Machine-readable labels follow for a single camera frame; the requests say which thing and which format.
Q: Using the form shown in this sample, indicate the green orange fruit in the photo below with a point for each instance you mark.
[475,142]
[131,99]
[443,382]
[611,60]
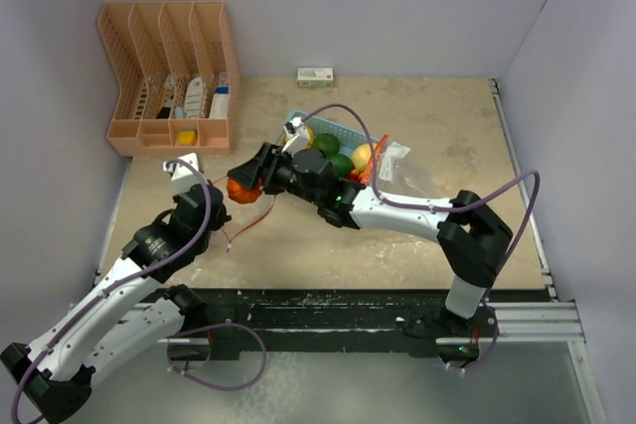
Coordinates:
[327,143]

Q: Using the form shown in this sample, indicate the yellow bell pepper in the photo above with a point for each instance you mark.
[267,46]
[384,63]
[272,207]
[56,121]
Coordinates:
[361,156]

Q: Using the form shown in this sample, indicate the white blue packet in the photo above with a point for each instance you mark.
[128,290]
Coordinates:
[221,98]

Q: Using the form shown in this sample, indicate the small orange pumpkin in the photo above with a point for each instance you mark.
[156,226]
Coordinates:
[240,194]

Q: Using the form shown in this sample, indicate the clear zip bag orange zipper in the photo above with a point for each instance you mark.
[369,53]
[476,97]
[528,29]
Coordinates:
[245,217]

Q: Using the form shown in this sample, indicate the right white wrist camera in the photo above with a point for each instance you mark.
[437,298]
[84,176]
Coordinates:
[297,137]

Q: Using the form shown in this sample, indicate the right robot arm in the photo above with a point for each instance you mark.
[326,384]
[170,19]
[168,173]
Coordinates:
[473,238]

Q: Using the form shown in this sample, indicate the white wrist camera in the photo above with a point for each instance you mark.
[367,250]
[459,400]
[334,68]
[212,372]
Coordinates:
[182,174]
[297,137]

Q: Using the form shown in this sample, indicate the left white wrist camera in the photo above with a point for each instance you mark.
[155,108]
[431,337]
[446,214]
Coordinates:
[182,174]

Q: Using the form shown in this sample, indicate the blue plastic basket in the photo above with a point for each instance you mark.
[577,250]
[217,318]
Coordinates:
[349,138]

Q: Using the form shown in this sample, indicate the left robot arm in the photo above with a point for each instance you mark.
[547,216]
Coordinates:
[59,370]

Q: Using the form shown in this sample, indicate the small white green box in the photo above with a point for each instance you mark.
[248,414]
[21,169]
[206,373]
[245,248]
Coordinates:
[314,77]

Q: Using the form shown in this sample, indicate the black white packet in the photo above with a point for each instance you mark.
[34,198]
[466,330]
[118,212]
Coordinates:
[167,98]

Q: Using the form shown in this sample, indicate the white striped packet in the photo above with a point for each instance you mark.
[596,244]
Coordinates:
[194,98]

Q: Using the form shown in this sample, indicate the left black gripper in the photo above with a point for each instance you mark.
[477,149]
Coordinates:
[222,216]

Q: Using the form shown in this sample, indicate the orange plastic file organizer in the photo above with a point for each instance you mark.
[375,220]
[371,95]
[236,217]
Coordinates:
[178,75]

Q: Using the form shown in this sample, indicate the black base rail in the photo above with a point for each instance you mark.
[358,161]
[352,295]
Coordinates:
[413,322]

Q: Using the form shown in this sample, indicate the yellow block in organizer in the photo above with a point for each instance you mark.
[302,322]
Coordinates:
[187,138]

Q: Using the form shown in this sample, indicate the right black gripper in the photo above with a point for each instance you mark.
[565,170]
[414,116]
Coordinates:
[259,167]

